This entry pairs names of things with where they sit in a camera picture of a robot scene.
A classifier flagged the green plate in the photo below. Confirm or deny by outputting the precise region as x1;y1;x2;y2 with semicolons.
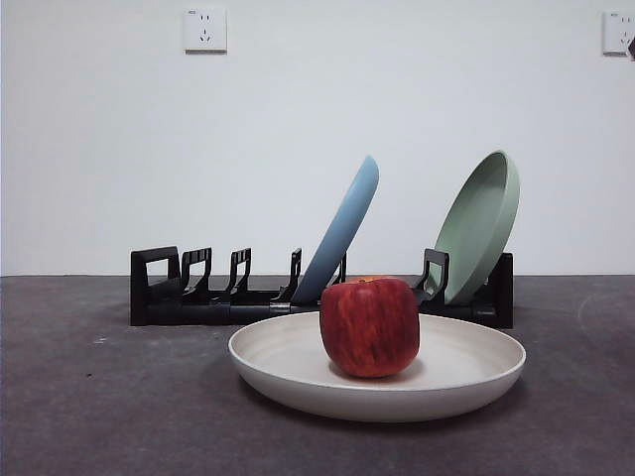
434;150;522;306

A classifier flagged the black plate rack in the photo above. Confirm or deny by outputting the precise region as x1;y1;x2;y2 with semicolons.
130;246;515;328

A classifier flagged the white wall socket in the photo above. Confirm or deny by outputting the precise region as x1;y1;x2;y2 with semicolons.
601;10;635;57
182;7;228;55

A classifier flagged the blue plate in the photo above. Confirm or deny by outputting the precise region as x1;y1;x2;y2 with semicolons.
290;154;381;304

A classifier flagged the red apple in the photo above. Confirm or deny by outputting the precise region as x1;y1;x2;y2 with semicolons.
318;276;421;380

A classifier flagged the cream yellow plate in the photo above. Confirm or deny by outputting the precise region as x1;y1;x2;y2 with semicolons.
227;310;527;423

